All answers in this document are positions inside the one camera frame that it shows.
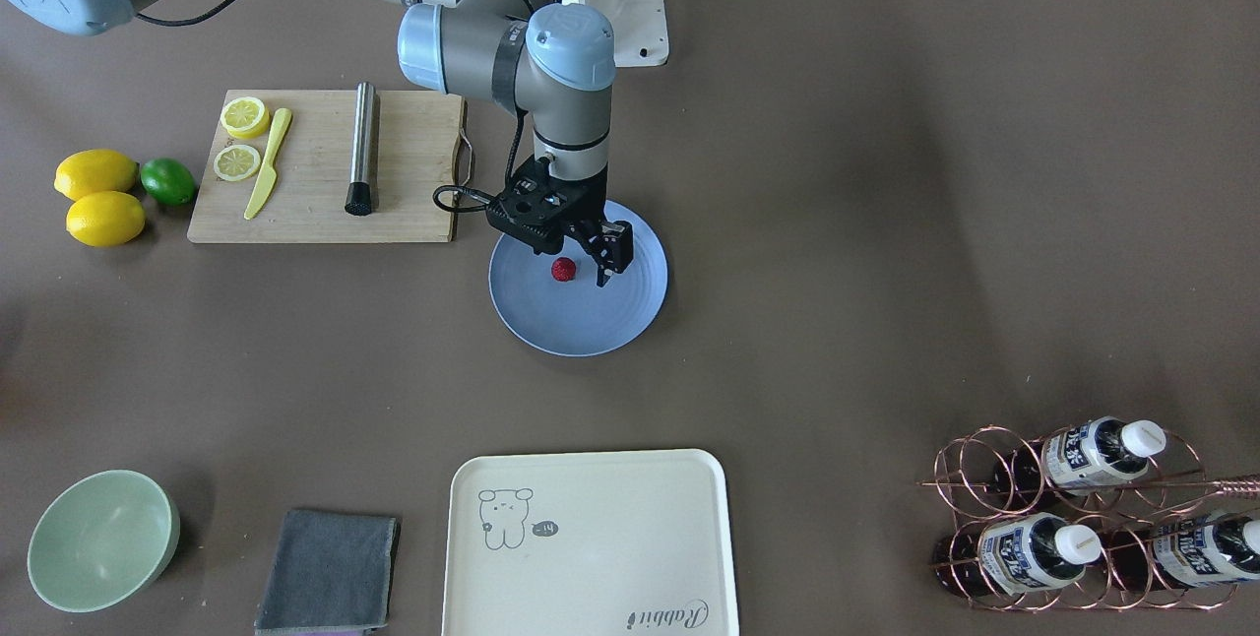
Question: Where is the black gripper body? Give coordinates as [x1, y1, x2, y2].
[551, 178, 607, 242]

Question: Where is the red strawberry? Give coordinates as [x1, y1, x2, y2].
[551, 256, 580, 283]

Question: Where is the blue plate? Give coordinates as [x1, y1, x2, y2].
[488, 198, 667, 356]

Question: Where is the wooden cutting board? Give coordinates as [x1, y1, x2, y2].
[186, 89, 467, 244]

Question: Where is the steel muddler black tip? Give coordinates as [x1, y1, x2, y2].
[344, 81, 379, 217]

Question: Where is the cream rabbit tray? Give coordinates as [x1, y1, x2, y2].
[442, 450, 741, 635]

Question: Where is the yellow plastic knife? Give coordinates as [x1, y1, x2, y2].
[243, 107, 294, 220]

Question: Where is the lemon half slice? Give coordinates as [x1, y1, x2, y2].
[212, 144, 262, 183]
[218, 94, 272, 141]

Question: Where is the green lime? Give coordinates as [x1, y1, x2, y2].
[139, 157, 198, 207]

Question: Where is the grey folded cloth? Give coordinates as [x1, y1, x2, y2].
[255, 509, 398, 635]

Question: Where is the whole yellow lemon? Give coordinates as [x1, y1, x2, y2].
[66, 191, 146, 247]
[53, 149, 139, 202]

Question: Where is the dark drink bottle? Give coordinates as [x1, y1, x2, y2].
[931, 513, 1103, 599]
[1103, 511, 1259, 592]
[987, 416, 1168, 511]

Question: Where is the green bowl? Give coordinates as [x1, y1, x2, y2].
[26, 470, 180, 613]

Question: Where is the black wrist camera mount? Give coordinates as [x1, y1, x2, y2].
[485, 156, 586, 254]

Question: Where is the copper wire bottle rack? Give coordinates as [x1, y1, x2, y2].
[925, 424, 1257, 613]

